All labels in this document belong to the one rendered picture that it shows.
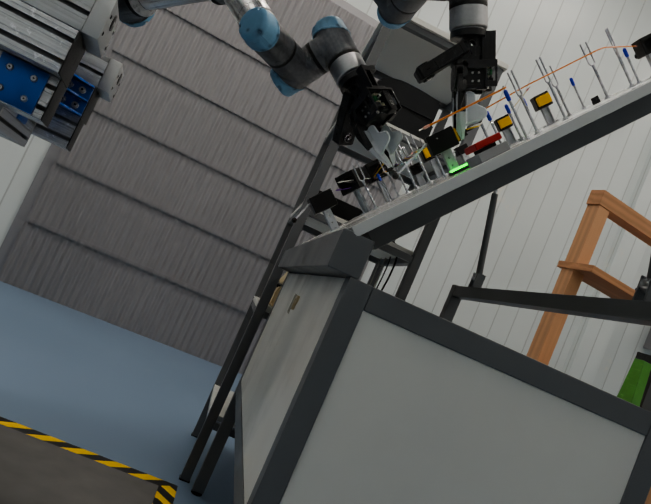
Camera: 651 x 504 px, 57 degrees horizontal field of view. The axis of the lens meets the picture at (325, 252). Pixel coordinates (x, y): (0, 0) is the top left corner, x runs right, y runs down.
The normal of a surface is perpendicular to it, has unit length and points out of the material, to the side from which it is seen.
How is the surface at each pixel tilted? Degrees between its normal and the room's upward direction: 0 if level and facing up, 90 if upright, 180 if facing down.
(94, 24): 90
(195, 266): 90
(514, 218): 90
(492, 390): 90
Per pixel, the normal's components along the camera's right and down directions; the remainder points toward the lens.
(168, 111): 0.30, 0.04
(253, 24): -0.47, -0.28
